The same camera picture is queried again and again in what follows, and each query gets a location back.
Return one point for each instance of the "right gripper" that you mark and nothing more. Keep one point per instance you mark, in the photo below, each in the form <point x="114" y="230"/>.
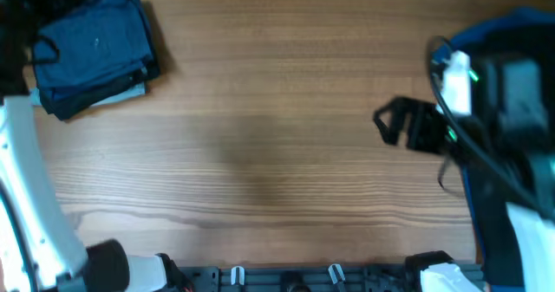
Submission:
<point x="420" y="127"/>

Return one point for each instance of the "dark blue shorts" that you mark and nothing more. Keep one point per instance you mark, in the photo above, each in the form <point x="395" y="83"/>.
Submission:
<point x="99" y="42"/>

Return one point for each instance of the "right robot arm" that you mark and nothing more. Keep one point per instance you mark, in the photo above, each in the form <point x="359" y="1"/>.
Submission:
<point x="532" y="222"/>

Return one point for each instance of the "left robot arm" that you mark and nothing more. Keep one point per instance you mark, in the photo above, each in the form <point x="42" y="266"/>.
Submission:
<point x="40" y="250"/>

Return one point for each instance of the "black garment in pile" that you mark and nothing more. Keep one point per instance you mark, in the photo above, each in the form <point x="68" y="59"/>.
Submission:
<point x="512" y="122"/>

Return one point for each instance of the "bright blue garment in pile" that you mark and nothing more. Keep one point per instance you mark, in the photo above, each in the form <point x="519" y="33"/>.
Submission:
<point x="441" y="45"/>

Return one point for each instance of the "folded light blue garment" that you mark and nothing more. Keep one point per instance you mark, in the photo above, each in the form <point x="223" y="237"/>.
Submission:
<point x="135" y="91"/>

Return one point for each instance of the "folded black garment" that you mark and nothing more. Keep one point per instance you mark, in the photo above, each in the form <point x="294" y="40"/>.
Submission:
<point x="65" y="104"/>

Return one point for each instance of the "right white rail clip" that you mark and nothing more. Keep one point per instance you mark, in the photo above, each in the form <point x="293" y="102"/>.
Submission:
<point x="336" y="273"/>

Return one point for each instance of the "white rail clip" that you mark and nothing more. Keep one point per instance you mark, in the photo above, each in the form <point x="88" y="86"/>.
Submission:
<point x="237" y="276"/>
<point x="336" y="273"/>

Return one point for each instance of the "left white rail clip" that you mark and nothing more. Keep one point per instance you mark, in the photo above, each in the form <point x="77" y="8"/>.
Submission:
<point x="237" y="276"/>

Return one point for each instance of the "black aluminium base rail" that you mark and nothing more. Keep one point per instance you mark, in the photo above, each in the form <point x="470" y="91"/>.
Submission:
<point x="373" y="278"/>

